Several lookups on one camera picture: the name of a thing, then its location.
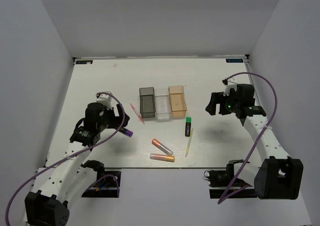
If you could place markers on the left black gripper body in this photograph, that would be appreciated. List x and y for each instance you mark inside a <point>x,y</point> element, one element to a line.
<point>107,122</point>

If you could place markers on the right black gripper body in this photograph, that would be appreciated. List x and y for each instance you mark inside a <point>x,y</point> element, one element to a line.
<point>234,102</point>

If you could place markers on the purple capped black marker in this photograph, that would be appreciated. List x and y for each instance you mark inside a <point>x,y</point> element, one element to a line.
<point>126,132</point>

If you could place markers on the pink thin pen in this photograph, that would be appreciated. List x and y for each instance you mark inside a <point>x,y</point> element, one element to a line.
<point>137,113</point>

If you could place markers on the green capped black marker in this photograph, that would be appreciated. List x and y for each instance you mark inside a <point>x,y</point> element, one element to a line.
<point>188,124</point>

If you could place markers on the orange capped clear tube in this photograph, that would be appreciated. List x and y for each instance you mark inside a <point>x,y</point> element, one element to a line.
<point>161,146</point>
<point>162,157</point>

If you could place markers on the yellow thin pen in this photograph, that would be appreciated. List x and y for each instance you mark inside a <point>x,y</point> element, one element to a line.
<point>189,143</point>

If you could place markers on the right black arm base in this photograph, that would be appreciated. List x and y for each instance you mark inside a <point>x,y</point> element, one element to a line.
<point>220,178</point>

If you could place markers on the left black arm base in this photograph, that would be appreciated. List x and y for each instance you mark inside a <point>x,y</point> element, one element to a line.
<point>108,186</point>

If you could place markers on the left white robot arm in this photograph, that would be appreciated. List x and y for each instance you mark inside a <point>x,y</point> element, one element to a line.
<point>51,204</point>

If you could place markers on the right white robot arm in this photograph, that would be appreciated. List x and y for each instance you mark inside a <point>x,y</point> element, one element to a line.
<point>279,176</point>

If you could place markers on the right blue corner label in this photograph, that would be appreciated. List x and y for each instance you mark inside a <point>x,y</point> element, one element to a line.
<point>234,60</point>

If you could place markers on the blue corner label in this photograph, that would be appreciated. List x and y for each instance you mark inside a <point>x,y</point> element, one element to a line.
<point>84,62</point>
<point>234,60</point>

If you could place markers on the dark grey translucent container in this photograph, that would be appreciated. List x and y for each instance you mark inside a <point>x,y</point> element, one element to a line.
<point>147,106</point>

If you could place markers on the orange translucent container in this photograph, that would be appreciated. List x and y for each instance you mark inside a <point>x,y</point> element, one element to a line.
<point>177,101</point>

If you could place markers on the clear plastic container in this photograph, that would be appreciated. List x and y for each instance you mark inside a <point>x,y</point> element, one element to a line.
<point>162,104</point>

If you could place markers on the left blue corner label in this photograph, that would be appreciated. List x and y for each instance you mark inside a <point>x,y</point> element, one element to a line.
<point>84,62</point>

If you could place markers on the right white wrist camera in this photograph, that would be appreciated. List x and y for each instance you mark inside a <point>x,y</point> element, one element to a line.
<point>229,83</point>

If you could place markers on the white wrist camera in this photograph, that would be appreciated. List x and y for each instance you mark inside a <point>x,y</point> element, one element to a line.
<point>229,83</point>
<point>105,99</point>

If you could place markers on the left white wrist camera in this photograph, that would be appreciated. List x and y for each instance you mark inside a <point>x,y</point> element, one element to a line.
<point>105,99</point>

